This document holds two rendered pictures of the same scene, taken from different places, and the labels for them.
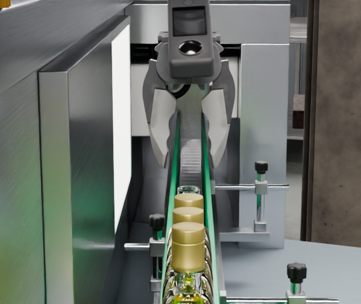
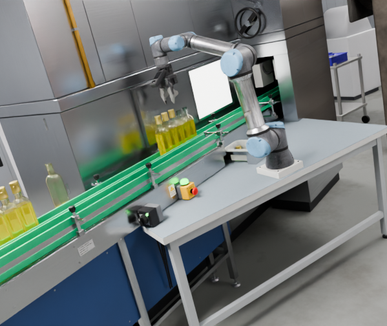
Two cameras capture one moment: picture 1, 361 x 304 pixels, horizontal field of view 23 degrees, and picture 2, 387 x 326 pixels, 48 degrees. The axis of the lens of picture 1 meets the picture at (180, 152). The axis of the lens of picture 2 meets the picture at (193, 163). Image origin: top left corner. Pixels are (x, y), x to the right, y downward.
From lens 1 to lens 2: 1.80 m
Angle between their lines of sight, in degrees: 40
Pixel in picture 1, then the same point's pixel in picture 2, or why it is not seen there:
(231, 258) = not seen: hidden behind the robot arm
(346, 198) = not seen: outside the picture
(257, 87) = (280, 68)
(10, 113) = (113, 99)
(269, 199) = (291, 105)
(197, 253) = (157, 121)
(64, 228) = (141, 117)
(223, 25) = (267, 50)
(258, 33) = (277, 51)
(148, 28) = not seen: hidden behind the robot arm
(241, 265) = not seen: hidden behind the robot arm
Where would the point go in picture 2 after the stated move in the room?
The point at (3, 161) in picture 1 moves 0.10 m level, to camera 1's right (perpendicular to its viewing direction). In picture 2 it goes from (110, 107) to (123, 106)
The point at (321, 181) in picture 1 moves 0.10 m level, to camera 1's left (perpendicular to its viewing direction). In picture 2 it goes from (386, 93) to (375, 94)
